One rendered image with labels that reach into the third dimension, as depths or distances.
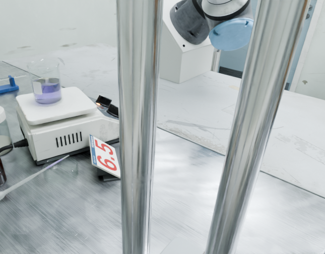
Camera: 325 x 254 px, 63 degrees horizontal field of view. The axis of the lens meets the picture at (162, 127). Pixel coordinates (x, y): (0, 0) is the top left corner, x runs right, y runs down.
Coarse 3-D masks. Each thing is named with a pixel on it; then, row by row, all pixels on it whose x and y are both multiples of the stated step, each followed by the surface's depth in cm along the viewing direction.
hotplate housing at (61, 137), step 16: (16, 112) 52; (96, 112) 51; (32, 128) 44; (48, 128) 45; (64, 128) 46; (80, 128) 48; (96, 128) 50; (112, 128) 52; (16, 144) 46; (32, 144) 44; (48, 144) 46; (64, 144) 47; (80, 144) 49
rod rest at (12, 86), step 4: (8, 76) 75; (12, 80) 74; (8, 84) 76; (12, 84) 75; (0, 88) 73; (4, 88) 73; (8, 88) 73; (12, 88) 74; (16, 88) 75; (0, 92) 72; (4, 92) 73
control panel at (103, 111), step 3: (87, 96) 59; (93, 99) 59; (96, 99) 61; (96, 102) 58; (99, 105) 56; (99, 108) 54; (102, 108) 54; (105, 108) 56; (102, 111) 53; (105, 111) 54; (105, 114) 51; (108, 114) 53; (111, 117) 52; (114, 117) 53
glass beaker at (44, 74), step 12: (36, 60) 48; (48, 60) 49; (36, 72) 44; (48, 72) 45; (36, 84) 45; (48, 84) 46; (60, 84) 48; (36, 96) 47; (48, 96) 47; (60, 96) 49
